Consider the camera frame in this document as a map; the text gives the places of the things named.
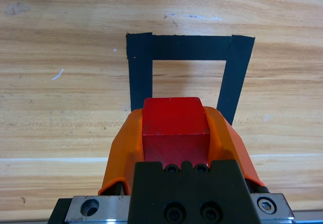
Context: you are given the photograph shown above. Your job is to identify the black tape square outline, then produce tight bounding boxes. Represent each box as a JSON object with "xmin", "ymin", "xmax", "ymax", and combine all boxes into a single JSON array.
[{"xmin": 125, "ymin": 32, "xmax": 255, "ymax": 128}]

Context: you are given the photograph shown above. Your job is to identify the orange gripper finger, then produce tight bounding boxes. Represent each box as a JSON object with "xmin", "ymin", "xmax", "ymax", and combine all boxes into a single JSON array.
[
  {"xmin": 203, "ymin": 106, "xmax": 268, "ymax": 193},
  {"xmin": 97, "ymin": 108, "xmax": 145, "ymax": 197}
]

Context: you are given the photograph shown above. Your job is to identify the red cube block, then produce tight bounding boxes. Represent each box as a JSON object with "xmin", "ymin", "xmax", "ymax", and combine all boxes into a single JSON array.
[{"xmin": 142, "ymin": 97, "xmax": 211, "ymax": 168}]

